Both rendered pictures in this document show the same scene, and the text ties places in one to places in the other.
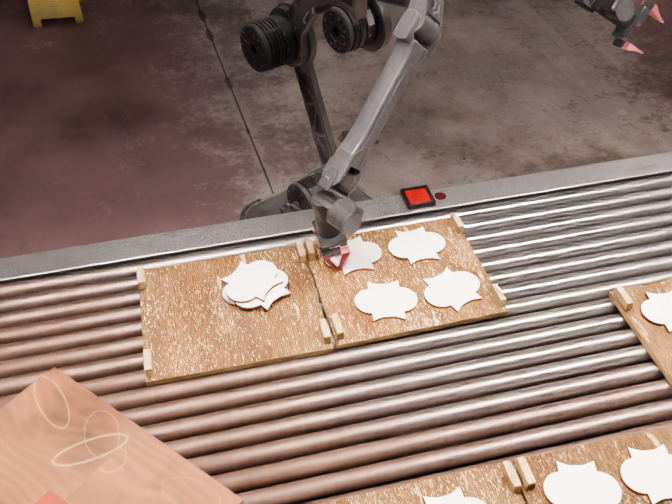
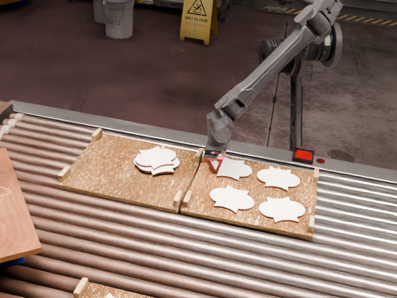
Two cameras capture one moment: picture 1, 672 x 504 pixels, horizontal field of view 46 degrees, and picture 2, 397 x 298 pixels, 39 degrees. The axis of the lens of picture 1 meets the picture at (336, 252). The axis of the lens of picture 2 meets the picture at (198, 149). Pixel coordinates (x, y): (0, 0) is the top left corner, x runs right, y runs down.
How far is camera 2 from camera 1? 68 cm
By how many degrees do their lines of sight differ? 23
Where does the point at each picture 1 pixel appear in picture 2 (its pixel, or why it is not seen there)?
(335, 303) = (198, 188)
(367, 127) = (257, 75)
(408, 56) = (298, 36)
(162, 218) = not seen: hidden behind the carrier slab
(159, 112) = not seen: hidden behind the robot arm
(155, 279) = (104, 139)
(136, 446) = (10, 198)
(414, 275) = (263, 193)
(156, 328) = (84, 161)
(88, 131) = (174, 99)
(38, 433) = not seen: outside the picture
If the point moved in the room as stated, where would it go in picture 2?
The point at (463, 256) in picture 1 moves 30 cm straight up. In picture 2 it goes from (306, 196) to (322, 116)
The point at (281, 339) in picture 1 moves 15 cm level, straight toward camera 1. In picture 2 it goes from (149, 193) to (127, 220)
